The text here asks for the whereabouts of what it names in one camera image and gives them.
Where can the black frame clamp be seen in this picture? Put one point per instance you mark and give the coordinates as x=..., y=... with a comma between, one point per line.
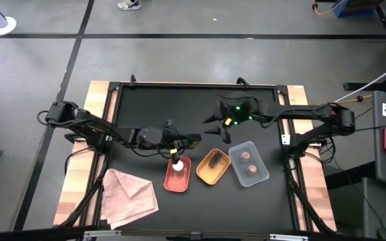
x=242, y=81
x=132, y=80

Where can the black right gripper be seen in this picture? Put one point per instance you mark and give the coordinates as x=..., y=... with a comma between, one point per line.
x=241, y=112

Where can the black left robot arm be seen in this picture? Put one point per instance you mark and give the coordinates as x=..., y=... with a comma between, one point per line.
x=106, y=129

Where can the clear grey plastic bin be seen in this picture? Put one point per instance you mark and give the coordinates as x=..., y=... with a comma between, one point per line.
x=261, y=175

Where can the blue box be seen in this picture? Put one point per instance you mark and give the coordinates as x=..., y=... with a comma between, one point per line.
x=352, y=8

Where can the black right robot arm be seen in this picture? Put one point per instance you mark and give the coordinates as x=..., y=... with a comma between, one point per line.
x=300, y=112

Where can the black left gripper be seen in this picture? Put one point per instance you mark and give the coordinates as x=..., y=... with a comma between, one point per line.
x=174, y=140

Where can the white-lid spice jar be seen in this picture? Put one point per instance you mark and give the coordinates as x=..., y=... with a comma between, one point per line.
x=178, y=166

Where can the yellow plastic tray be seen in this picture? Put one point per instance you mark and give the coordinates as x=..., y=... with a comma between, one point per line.
x=209, y=174

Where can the pink folded cloth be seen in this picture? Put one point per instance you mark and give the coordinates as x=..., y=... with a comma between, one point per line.
x=127, y=201

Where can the person's white shoe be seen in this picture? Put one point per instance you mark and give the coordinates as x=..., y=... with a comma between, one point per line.
x=129, y=4

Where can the dark green spice bottle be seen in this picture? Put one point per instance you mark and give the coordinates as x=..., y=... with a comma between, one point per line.
x=194, y=143

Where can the black spice container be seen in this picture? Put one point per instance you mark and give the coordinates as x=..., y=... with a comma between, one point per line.
x=215, y=160

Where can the black camera rail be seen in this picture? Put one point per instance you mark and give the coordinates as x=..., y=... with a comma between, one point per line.
x=29, y=234

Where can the red plastic tray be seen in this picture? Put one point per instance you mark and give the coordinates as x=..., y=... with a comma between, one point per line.
x=176, y=184

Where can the pink-lid spice jar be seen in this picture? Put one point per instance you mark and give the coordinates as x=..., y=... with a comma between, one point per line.
x=245, y=156
x=251, y=170

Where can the black aluminium table frame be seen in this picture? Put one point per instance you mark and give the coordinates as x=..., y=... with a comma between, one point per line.
x=196, y=84

